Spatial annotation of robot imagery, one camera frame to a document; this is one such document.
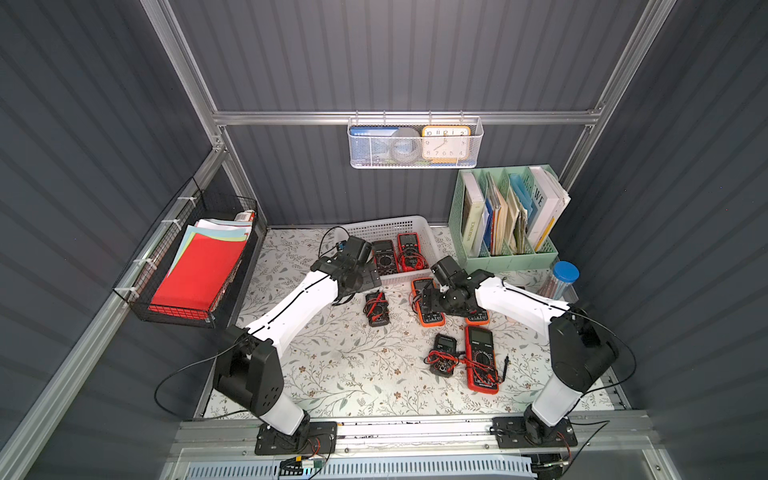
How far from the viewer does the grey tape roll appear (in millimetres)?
867

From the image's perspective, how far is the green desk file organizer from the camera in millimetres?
955

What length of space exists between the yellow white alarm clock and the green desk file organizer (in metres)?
0.12

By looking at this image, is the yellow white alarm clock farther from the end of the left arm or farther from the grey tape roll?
the end of the left arm

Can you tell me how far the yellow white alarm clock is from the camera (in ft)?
2.92
